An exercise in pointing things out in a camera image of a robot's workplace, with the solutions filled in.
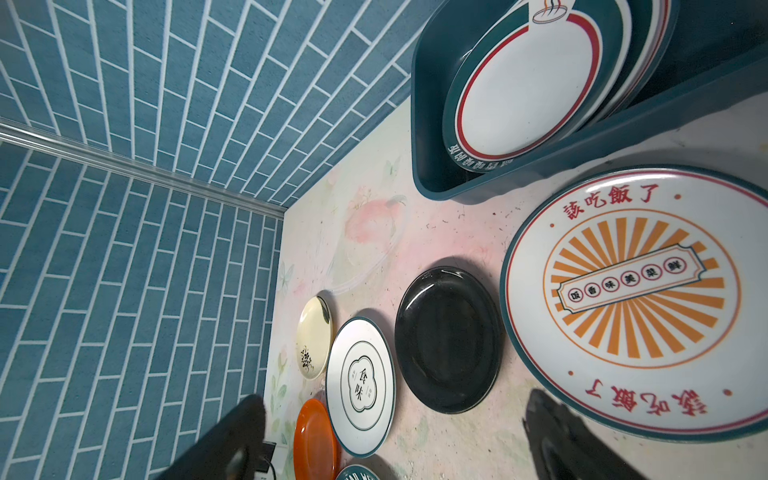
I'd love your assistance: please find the green red rim plate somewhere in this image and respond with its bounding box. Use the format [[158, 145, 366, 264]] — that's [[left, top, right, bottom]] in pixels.
[[442, 1, 632, 173]]

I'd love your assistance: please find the orange sunburst plate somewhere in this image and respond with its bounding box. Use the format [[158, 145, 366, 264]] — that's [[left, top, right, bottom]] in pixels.
[[500, 165, 767, 442]]

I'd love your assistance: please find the small green rim plate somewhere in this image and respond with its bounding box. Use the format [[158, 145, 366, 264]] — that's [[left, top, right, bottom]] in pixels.
[[587, 0, 680, 126]]

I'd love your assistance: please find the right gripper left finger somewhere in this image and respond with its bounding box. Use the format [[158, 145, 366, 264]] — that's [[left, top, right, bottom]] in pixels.
[[159, 394, 266, 479]]

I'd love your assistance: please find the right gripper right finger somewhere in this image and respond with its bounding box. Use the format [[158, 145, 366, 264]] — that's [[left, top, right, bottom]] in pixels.
[[523, 389, 645, 480]]

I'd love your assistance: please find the white plate flower outline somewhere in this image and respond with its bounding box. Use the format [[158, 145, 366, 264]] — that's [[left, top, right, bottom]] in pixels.
[[325, 316, 397, 458]]

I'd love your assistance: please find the teal plastic bin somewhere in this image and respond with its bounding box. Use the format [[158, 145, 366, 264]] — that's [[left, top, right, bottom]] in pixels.
[[411, 1, 767, 205]]

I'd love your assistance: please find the black plate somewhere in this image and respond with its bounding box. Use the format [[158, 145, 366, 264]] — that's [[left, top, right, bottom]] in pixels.
[[394, 266, 503, 414]]

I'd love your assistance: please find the green rim lettered plate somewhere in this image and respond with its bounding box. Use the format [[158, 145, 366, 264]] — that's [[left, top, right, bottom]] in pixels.
[[336, 464, 380, 480]]

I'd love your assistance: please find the cream plate with dark spot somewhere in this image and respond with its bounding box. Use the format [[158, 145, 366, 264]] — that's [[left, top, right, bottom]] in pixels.
[[295, 296, 334, 380]]

